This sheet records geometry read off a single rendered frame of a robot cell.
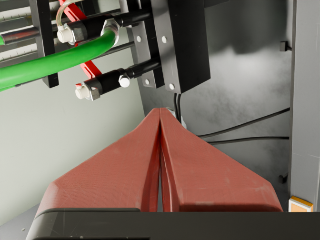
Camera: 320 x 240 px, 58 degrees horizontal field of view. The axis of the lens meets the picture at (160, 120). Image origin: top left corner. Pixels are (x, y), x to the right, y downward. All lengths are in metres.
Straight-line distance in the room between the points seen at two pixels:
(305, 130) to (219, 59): 0.26
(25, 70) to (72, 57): 0.04
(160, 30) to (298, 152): 0.27
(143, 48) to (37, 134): 0.34
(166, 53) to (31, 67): 0.28
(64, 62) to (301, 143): 0.32
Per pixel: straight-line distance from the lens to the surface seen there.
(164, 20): 0.46
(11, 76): 0.23
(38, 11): 0.54
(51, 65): 0.23
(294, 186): 0.48
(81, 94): 0.42
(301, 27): 0.38
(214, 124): 0.68
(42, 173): 0.76
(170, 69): 0.48
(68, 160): 0.78
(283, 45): 0.52
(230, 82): 0.60
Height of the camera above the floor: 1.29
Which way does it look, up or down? 34 degrees down
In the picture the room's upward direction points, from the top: 119 degrees counter-clockwise
